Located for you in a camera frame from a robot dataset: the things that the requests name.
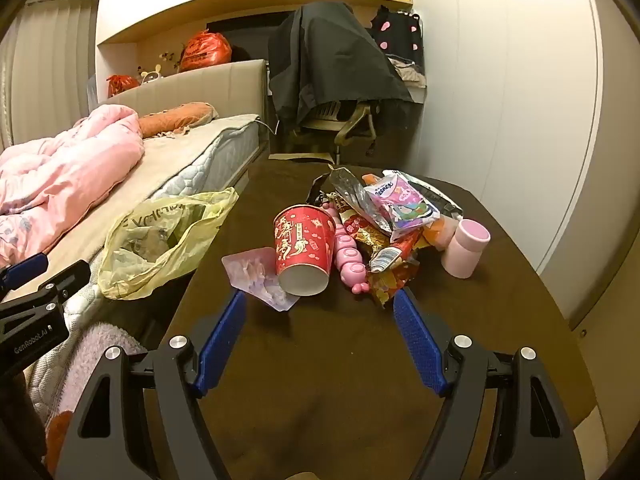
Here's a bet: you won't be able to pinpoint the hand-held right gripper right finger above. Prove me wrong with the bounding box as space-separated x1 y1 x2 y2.
392 287 586 480

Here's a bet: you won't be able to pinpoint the white curtain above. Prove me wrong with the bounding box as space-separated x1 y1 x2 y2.
0 0 101 151

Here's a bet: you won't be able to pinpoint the pink round jar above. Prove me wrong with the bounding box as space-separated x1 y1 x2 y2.
441 218 492 279

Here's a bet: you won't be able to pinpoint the beige bed cover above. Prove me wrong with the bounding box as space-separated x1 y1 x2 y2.
50 112 261 271

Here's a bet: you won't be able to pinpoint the pink cartoon tissue pack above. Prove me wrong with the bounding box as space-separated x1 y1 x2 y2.
363 170 441 243

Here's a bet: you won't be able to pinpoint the red wrapper white label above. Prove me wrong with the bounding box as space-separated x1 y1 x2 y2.
369 230 422 275

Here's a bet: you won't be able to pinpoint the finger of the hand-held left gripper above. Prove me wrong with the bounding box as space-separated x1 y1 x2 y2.
0 260 93 321
0 253 50 292

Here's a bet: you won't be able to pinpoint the small red plastic bag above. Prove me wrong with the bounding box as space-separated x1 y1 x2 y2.
106 74 140 98

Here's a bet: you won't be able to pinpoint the beige clothes pile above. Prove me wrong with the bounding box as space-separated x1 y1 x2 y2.
390 57 428 88

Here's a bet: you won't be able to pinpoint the silver foil wrapper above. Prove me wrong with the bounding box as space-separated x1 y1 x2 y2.
327 165 396 241

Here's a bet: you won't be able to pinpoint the beige padded headboard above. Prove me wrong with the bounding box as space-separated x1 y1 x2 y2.
100 58 268 121

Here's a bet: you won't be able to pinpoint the large red plastic bag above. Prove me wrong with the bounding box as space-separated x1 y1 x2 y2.
179 30 233 73

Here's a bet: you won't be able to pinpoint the wooden bed niche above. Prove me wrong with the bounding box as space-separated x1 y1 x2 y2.
97 0 281 61

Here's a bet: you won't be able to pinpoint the orange pillow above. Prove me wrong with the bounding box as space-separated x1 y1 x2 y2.
136 101 220 140

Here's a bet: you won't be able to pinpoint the pink caterpillar toy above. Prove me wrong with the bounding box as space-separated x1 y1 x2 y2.
322 199 372 297

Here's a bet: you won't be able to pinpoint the beige office chair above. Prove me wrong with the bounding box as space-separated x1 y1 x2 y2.
287 100 381 161

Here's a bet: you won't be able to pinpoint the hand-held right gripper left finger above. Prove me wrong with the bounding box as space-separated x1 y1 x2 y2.
55 290 248 480

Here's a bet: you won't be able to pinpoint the pink blanket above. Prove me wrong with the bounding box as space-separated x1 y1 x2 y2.
0 104 146 268

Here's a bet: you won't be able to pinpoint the gold orange snack bag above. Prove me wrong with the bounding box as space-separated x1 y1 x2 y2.
367 255 420 311

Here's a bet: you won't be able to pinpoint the black jacket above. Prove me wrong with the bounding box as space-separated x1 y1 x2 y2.
267 2 416 128

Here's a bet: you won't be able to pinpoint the purple fluffy rug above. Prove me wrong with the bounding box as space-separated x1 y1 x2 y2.
30 320 146 411

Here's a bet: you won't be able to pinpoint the red gold candy wrapper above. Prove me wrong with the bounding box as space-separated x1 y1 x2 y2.
337 200 396 253

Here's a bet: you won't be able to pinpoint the black bag pink dots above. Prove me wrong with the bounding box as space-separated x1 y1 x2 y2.
370 6 425 61

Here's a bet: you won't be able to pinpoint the pink packet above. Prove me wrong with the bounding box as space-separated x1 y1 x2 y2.
221 247 301 312

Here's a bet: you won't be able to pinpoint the red paper cup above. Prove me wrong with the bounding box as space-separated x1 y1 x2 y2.
273 204 337 297

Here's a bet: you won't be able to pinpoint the yellow plastic bag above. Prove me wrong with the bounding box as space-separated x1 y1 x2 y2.
97 186 240 302

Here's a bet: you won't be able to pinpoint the white quilted mattress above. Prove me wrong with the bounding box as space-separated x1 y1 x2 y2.
25 112 273 411

